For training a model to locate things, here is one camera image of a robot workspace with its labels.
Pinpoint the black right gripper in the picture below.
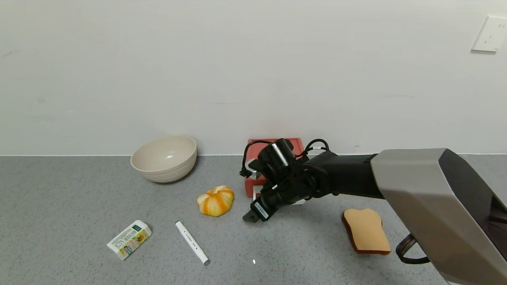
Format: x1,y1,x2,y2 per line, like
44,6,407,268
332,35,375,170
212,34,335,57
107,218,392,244
242,188,293,223

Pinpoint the red drawer with white handle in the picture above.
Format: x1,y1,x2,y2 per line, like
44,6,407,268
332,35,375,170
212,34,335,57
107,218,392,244
245,179,307,206

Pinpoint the red drawer case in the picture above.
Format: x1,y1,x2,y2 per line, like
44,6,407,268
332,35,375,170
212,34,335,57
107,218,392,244
245,137,305,186

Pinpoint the orange white toy pumpkin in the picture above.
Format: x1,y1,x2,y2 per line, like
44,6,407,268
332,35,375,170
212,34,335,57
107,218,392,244
197,185,235,217

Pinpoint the white marker pen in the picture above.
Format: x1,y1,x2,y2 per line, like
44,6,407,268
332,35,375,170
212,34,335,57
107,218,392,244
175,221,210,266

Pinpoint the beige ceramic bowl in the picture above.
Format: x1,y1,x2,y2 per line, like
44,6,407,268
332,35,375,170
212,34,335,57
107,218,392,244
130,135,197,183

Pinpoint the brown toast slice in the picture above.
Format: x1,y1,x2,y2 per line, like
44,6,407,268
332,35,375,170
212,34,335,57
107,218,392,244
342,208,392,255

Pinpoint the small white printed carton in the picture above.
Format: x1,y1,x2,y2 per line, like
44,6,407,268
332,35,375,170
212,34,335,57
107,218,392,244
106,220,152,261

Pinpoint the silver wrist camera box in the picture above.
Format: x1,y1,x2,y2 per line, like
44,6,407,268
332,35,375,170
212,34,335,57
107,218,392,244
245,158,264,180

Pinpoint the black camera cable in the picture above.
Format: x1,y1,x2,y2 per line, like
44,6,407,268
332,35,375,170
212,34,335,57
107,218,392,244
239,139,274,178

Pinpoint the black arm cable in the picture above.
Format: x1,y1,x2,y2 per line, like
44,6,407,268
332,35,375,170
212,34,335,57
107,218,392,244
302,138,330,158

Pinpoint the white wall socket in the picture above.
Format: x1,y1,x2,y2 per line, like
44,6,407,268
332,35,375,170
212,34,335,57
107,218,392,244
471,16,507,53

